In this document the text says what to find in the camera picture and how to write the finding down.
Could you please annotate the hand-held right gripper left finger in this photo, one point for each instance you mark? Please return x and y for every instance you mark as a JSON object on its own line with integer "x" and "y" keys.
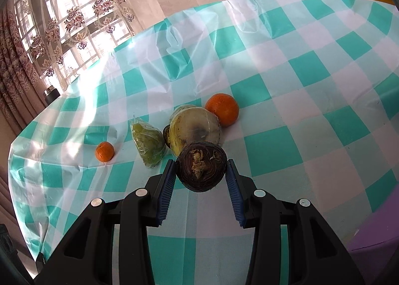
{"x": 165, "y": 193}

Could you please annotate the pale fruit in plastic wrap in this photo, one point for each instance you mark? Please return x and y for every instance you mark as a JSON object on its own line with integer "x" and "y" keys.
{"x": 194, "y": 124}

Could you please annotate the small orange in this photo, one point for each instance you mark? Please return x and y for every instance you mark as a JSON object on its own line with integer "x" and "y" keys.
{"x": 104, "y": 151}

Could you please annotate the dark furniture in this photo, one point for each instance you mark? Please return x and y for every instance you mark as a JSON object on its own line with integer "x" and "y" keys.
{"x": 6, "y": 241}

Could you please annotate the sheer floral lace curtain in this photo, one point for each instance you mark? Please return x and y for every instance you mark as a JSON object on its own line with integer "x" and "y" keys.
{"x": 93, "y": 7}

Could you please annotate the dark purple round fruit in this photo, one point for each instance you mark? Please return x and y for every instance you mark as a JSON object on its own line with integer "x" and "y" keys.
{"x": 202, "y": 177}

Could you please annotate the teal white checkered tablecloth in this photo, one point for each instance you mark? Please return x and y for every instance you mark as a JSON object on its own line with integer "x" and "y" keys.
{"x": 280, "y": 69}

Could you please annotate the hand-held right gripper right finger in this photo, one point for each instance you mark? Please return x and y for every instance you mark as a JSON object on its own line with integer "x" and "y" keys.
{"x": 234, "y": 194}

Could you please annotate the purple cloth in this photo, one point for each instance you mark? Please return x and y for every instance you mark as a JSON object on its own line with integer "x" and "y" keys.
{"x": 374, "y": 241}

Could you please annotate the green fruit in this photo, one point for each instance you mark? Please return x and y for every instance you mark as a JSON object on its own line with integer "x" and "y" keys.
{"x": 148, "y": 144}

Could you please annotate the large orange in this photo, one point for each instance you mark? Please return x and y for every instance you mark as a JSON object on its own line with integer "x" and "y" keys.
{"x": 223, "y": 108}

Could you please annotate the patterned drape curtain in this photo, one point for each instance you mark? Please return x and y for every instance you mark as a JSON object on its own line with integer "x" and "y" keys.
{"x": 15, "y": 69}

